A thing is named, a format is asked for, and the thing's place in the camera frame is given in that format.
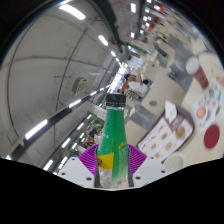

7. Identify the brown tray with paper liner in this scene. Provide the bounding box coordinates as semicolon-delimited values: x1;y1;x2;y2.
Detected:
136;111;195;164

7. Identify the beige chair with round hole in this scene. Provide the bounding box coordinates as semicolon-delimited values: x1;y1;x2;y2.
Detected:
140;68;186;118

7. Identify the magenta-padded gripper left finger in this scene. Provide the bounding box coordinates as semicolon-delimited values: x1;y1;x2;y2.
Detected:
56;143;100;188

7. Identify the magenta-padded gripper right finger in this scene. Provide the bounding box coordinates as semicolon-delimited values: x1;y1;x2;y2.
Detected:
126;143;168;188

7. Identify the group of ceiling lights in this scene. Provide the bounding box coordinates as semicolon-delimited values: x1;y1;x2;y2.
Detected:
4;1;161;171

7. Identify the colourful printed flyer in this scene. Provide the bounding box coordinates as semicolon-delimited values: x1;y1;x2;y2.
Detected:
192;83;224;134

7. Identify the flat round red coaster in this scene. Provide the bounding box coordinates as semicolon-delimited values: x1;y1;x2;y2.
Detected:
203;123;221;150

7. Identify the person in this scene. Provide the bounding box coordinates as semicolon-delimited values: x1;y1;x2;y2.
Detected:
119;73;153;98

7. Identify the crumpled white napkin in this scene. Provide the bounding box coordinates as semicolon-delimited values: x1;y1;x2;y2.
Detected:
163;99;178;124

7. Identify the green drink bottle black cap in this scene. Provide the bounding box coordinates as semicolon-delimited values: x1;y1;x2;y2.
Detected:
94;93;131;190

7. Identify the ceiling air conditioner unit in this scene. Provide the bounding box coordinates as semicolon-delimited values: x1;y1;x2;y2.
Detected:
71;77;89;94

